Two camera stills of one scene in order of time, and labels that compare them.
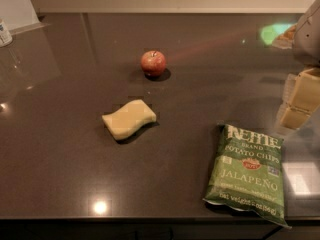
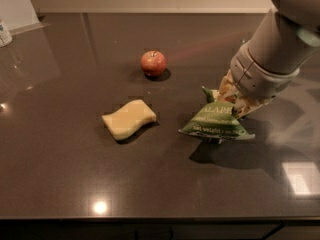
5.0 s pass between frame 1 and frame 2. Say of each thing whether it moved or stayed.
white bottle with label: stayed
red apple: stayed
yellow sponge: stayed
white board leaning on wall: stayed
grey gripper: moved
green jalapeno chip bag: moved
